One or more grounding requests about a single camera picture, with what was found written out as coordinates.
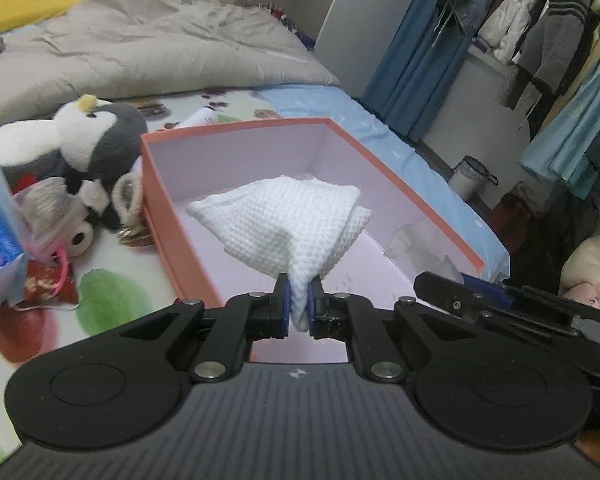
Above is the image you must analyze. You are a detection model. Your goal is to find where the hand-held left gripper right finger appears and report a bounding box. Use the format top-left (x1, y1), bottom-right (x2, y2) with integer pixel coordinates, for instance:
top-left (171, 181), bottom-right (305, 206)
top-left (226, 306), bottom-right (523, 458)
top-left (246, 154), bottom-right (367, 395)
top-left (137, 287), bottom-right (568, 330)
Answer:
top-left (309, 273), bottom-right (477, 382)

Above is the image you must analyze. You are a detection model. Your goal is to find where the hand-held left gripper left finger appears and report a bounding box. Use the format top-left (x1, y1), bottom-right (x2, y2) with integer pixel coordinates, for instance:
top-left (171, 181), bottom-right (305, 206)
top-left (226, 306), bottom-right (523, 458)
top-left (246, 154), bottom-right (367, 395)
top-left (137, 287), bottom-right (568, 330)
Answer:
top-left (122, 273), bottom-right (293, 384)

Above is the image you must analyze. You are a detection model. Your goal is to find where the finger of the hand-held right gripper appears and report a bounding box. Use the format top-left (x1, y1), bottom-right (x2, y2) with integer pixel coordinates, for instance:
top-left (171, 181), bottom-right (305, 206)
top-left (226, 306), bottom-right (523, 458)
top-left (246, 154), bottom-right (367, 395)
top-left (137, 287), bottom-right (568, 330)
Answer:
top-left (413, 271), bottom-right (586, 344)
top-left (463, 275), bottom-right (519, 309)

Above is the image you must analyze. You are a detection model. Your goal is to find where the white knitted cloth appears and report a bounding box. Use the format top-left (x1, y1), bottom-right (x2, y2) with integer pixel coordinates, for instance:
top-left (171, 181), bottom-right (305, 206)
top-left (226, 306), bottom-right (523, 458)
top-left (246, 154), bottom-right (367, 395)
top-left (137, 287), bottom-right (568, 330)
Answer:
top-left (186, 175), bottom-right (372, 333)

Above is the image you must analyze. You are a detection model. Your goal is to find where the pink cardboard box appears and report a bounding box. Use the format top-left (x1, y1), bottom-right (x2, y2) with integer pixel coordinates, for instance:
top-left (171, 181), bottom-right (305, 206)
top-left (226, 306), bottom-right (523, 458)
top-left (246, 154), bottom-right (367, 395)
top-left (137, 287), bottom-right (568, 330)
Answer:
top-left (140, 117), bottom-right (486, 307)

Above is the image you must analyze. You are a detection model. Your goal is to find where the beige knotted cord charm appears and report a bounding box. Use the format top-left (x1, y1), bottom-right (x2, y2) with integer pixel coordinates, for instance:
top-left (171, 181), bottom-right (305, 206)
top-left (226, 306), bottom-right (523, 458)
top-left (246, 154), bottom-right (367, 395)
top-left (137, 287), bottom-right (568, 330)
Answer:
top-left (111, 172), bottom-right (152, 247)

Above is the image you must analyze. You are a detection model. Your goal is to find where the small panda plush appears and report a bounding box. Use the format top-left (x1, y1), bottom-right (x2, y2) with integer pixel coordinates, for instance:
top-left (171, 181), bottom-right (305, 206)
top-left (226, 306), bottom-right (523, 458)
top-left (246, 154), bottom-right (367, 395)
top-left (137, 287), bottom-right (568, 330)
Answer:
top-left (55, 175), bottom-right (126, 261)

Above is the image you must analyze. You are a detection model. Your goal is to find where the white crumpled tissue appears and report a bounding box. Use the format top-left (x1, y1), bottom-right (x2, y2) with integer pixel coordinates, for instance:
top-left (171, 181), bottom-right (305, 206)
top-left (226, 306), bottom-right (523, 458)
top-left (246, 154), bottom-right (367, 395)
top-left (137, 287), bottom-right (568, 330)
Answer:
top-left (385, 220), bottom-right (462, 282)

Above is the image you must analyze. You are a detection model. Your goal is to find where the cream pink fleece garment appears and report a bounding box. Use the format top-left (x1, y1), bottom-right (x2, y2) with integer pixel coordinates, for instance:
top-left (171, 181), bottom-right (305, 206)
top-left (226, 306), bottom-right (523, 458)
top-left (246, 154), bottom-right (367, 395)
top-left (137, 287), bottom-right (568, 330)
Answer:
top-left (559, 234), bottom-right (600, 322)

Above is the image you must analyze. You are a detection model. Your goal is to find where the red suitcase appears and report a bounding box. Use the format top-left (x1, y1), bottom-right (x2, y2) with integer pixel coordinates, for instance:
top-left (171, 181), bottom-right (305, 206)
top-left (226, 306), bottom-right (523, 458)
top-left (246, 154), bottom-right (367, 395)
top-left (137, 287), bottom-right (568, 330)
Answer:
top-left (490, 182), bottom-right (537, 256)

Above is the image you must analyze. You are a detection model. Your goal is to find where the white trash bin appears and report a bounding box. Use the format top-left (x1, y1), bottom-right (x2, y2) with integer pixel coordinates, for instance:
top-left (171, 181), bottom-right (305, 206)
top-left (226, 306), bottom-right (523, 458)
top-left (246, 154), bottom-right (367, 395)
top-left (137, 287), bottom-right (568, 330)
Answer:
top-left (447, 156), bottom-right (499, 202)

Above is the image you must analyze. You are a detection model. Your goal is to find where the hanging light blue dress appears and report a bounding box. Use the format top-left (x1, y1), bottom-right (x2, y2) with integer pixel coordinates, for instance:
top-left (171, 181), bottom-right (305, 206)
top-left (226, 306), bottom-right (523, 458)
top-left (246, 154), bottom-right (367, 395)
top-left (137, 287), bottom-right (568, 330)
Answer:
top-left (519, 45), bottom-right (600, 201)

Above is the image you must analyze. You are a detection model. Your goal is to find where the white tube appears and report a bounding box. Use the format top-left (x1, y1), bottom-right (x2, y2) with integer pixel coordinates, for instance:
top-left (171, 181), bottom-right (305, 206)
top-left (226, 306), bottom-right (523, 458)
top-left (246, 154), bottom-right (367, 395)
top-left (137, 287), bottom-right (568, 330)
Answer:
top-left (180, 107), bottom-right (219, 129)

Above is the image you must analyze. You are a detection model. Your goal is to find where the blue curtain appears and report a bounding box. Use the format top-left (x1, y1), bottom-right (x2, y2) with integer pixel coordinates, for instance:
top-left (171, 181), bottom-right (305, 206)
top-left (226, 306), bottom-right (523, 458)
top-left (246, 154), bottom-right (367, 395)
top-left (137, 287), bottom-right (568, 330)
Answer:
top-left (360, 0), bottom-right (477, 144)

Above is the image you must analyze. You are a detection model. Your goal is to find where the grey white penguin plush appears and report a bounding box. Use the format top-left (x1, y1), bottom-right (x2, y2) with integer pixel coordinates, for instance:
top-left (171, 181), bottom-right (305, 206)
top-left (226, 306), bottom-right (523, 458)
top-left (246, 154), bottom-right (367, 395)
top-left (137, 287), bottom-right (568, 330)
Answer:
top-left (0, 94), bottom-right (149, 231)

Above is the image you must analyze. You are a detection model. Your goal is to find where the grey white cabinet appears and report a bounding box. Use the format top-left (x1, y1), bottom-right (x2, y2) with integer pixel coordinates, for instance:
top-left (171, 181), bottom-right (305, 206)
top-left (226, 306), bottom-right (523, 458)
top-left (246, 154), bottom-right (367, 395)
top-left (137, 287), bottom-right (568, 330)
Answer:
top-left (314, 0), bottom-right (407, 102)

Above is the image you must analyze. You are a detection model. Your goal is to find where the hanging white jacket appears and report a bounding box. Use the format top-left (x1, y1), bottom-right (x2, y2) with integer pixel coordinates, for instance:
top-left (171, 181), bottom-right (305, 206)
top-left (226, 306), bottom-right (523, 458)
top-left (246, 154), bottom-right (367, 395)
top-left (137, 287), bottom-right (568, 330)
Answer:
top-left (477, 0), bottom-right (556, 66)

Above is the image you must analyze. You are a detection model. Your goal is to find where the row of cosmetic bottles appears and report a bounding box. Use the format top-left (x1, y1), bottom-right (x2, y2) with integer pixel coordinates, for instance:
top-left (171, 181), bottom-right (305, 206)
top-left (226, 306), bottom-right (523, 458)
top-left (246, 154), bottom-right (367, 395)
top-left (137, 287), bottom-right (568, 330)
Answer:
top-left (264, 2), bottom-right (314, 52)

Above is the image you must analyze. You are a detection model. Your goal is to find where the grey duvet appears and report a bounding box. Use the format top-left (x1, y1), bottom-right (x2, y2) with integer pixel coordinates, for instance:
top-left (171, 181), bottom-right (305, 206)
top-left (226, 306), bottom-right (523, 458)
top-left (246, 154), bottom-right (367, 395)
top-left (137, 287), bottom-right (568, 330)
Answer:
top-left (0, 0), bottom-right (341, 131)

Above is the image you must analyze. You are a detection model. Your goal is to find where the yellow pillow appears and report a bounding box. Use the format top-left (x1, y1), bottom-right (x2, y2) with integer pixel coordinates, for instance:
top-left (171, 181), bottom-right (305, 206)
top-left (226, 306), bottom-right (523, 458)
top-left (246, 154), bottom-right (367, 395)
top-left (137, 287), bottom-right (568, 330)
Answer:
top-left (0, 0), bottom-right (96, 37)

